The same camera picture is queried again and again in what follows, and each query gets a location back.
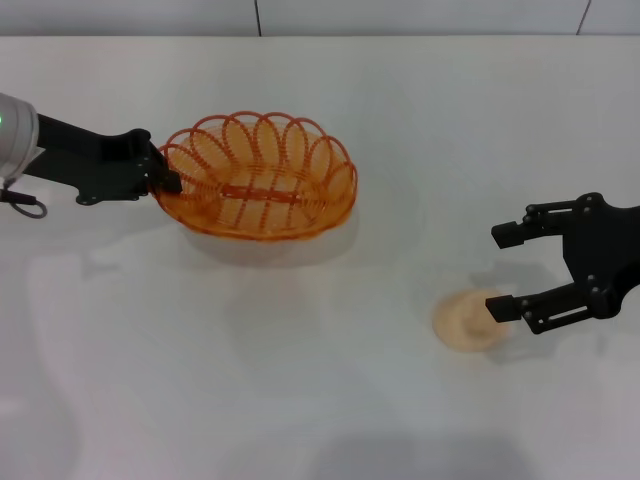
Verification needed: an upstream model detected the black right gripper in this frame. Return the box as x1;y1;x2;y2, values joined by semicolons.
484;191;640;336

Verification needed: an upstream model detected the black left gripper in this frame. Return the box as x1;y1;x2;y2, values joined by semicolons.
24;112;183;207

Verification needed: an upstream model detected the orange wire basket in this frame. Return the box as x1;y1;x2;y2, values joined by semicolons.
156;110;359;242

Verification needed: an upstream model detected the pale round bread bun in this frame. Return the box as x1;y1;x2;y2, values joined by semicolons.
432;288;512;352

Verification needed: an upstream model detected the grey left arm cable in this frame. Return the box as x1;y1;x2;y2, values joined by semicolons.
0;177;49;220

